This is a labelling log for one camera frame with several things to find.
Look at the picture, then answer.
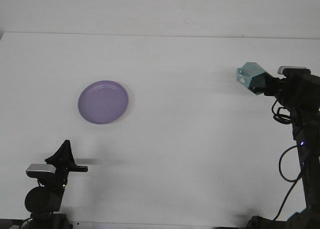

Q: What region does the pale blue hexagonal cup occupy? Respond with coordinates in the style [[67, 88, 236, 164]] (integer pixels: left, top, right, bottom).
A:
[[236, 61, 267, 97]]

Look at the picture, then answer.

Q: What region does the pale purple round plate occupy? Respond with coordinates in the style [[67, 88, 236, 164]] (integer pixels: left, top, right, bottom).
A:
[[77, 79, 130, 125]]

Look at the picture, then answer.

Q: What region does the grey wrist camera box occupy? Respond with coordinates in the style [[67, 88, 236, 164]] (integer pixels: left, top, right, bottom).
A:
[[25, 163, 57, 179], [277, 65, 309, 76]]

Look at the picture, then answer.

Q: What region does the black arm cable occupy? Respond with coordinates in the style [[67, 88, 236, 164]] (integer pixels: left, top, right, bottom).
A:
[[271, 98, 309, 222], [20, 217, 34, 229]]

